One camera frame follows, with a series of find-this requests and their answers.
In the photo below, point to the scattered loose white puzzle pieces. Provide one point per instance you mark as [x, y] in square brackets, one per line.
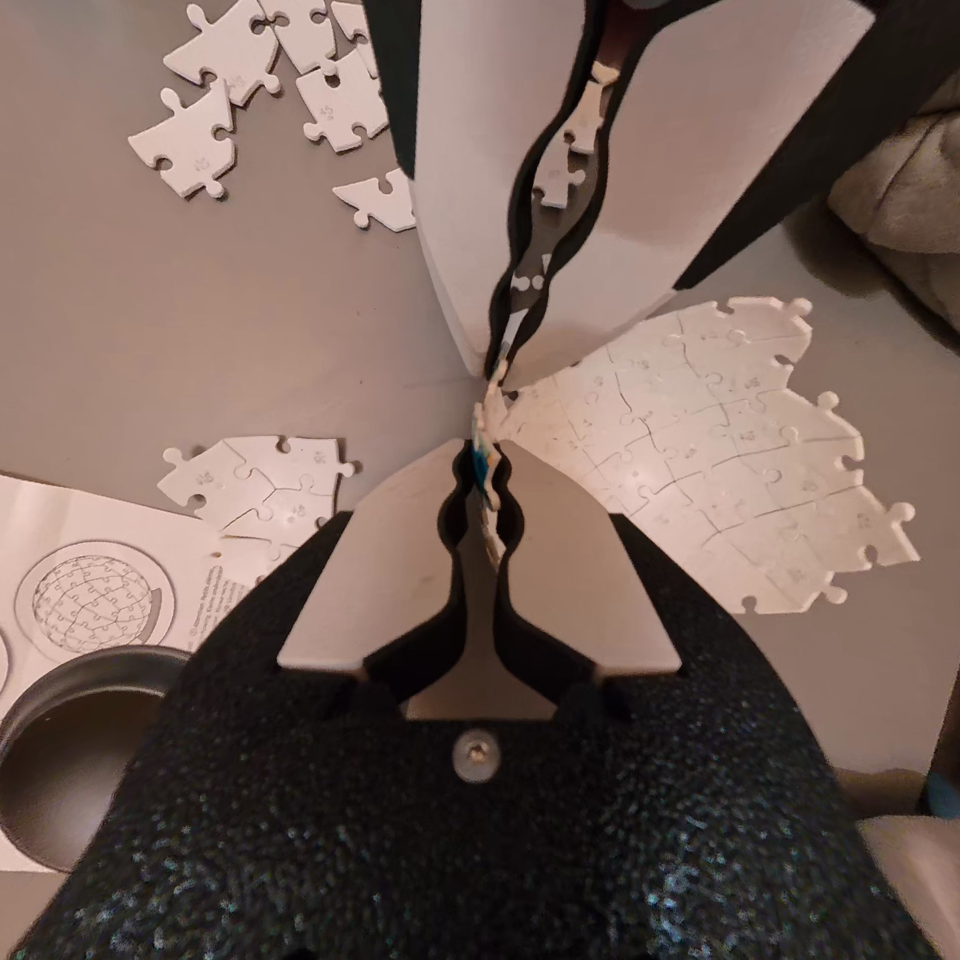
[217, 52]

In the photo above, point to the white paper instruction sheet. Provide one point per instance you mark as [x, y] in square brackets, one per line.
[97, 525]

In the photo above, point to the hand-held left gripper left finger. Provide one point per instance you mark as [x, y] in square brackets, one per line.
[375, 570]

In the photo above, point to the large assembled white puzzle section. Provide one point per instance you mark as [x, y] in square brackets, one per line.
[720, 450]

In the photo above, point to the black round ball stand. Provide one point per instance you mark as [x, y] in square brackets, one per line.
[45, 697]

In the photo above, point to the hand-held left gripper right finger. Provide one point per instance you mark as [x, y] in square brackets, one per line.
[585, 577]

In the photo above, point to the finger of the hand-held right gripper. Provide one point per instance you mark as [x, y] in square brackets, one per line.
[480, 135]
[690, 150]

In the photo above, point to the small assembled white puzzle section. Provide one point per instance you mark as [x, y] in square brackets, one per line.
[262, 480]

